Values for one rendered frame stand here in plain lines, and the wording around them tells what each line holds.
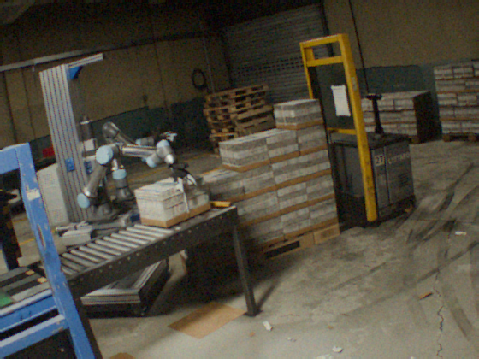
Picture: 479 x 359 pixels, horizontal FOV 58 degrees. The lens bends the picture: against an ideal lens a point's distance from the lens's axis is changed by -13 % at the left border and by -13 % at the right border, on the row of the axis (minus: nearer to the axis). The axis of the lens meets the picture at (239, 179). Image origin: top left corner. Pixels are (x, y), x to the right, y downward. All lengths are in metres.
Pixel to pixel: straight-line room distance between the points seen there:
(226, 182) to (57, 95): 1.57
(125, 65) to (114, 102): 0.93
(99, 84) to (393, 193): 7.76
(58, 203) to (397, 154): 3.14
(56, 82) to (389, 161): 3.10
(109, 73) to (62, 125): 7.38
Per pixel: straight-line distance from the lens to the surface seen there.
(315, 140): 4.40
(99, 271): 2.66
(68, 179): 3.96
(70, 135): 3.87
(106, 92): 11.12
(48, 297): 2.51
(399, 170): 4.84
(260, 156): 4.14
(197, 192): 3.18
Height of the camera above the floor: 1.63
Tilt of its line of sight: 12 degrees down
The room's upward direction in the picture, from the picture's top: 11 degrees counter-clockwise
